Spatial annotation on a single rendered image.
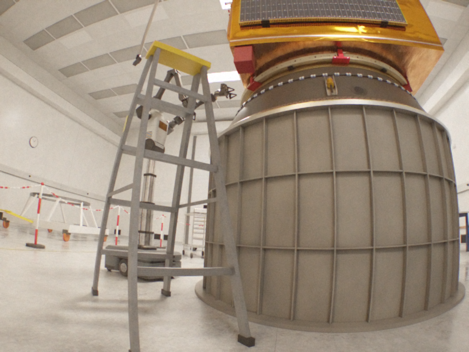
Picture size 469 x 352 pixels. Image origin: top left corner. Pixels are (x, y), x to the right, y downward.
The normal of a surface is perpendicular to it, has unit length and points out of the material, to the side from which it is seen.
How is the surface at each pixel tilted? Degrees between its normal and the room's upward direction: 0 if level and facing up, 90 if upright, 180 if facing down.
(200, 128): 90
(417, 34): 96
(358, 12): 90
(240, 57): 90
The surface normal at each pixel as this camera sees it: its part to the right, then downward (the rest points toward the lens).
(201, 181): -0.19, -0.24
